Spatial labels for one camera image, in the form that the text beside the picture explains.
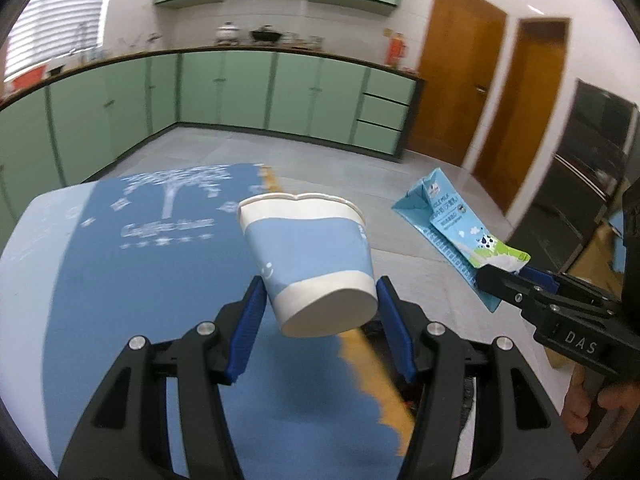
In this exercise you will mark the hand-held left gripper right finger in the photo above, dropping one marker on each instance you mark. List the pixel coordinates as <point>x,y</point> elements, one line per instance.
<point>395,330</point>

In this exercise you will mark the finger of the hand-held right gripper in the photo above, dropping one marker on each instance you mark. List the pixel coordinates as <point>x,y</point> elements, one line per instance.
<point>542,280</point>
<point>502,285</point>

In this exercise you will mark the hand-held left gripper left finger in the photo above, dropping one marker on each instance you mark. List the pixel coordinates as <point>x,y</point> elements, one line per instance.
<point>245,330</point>

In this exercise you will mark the blue milk carton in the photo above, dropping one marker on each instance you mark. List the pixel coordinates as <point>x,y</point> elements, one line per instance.
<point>450,225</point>

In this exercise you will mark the blue white paper cup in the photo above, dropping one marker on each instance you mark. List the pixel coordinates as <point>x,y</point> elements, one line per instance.
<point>310,265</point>

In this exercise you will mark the person's right hand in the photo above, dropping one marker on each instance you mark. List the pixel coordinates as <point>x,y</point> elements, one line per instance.
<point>577,405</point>

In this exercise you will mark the brown cardboard box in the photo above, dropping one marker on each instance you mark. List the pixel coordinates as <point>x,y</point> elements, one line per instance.
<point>605,250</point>

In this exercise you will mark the blue printed tablecloth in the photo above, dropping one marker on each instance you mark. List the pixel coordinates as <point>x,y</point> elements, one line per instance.
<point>165,280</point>

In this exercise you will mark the black refrigerator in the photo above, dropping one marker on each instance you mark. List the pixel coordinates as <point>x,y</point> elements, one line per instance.
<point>575,175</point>

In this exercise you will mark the plain wooden door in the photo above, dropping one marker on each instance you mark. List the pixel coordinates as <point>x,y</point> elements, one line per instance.
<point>520,120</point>

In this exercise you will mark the green cabinet drawer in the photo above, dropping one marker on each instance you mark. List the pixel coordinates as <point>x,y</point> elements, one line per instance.
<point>378,139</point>
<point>390,86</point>
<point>384,113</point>

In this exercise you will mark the green lower kitchen cabinets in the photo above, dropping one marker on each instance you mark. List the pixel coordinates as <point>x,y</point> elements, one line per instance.
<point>240,90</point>

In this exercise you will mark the orange container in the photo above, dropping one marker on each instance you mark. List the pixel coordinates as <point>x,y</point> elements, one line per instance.
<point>397,50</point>

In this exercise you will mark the black wok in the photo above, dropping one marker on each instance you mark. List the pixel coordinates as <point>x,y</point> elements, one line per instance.
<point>266,35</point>

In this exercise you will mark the white pot with lid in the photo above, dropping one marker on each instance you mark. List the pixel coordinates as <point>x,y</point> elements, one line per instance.
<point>226,33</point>

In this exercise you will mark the red basin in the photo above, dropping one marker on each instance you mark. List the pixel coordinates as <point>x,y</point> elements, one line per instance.
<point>29,76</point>

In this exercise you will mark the white window blinds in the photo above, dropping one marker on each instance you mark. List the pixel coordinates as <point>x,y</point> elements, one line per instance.
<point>60,30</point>

